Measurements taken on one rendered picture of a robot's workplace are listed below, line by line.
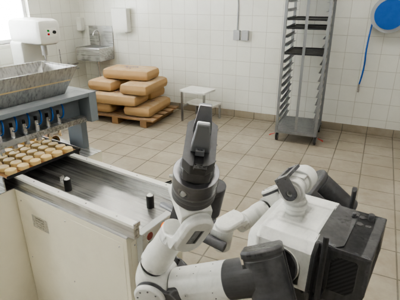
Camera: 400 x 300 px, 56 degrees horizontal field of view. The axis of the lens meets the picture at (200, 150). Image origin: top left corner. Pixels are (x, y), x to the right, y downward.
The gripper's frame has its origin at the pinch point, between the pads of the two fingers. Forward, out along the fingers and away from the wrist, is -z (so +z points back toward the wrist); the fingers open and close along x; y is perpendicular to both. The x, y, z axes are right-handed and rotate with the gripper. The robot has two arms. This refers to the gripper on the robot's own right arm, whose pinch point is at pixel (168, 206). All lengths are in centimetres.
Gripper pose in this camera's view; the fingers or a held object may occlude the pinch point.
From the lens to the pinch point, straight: 139.9
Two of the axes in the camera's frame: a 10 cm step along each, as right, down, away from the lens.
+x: -3.1, 9.4, 1.5
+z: 8.6, 3.4, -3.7
